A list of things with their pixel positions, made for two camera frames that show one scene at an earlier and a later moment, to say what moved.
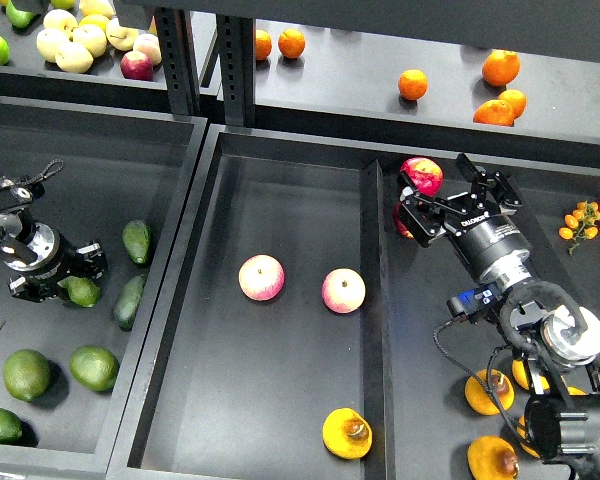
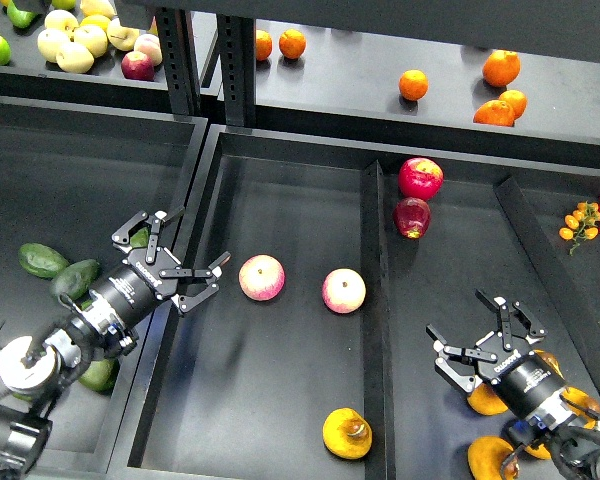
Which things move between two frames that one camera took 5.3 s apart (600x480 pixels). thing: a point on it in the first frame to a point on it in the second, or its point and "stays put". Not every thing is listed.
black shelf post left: x=179 y=60 stays put
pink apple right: x=343 y=290 stays put
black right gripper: x=480 y=244 to x=526 y=380
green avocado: x=82 y=291 to x=101 y=374
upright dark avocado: x=137 y=240 stays put
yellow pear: x=346 y=433 stays put
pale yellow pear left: x=50 y=42 stays put
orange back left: x=263 y=44 stays put
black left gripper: x=89 y=261 to x=133 y=289
